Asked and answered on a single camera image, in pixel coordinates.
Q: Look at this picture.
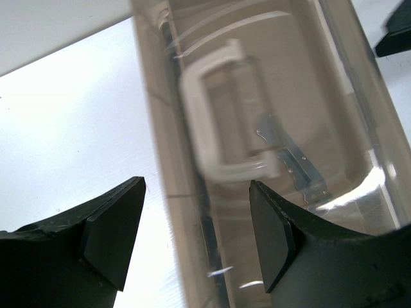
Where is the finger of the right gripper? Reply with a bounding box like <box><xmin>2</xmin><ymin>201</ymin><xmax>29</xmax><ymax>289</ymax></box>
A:
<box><xmin>375</xmin><ymin>0</ymin><xmax>410</xmax><ymax>58</ymax></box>

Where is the silver adjustable wrench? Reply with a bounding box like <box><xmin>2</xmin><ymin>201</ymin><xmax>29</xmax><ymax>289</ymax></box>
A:
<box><xmin>256</xmin><ymin>114</ymin><xmax>332</xmax><ymax>204</ymax></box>

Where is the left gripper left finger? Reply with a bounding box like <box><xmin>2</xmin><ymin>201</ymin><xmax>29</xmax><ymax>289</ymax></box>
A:
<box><xmin>1</xmin><ymin>176</ymin><xmax>146</xmax><ymax>307</ymax></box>

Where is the beige plastic toolbox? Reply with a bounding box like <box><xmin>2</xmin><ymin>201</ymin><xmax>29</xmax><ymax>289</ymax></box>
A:
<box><xmin>132</xmin><ymin>1</ymin><xmax>410</xmax><ymax>307</ymax></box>

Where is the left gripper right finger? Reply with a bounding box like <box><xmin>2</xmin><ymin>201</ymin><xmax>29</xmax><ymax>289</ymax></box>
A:
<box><xmin>249</xmin><ymin>180</ymin><xmax>410</xmax><ymax>307</ymax></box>

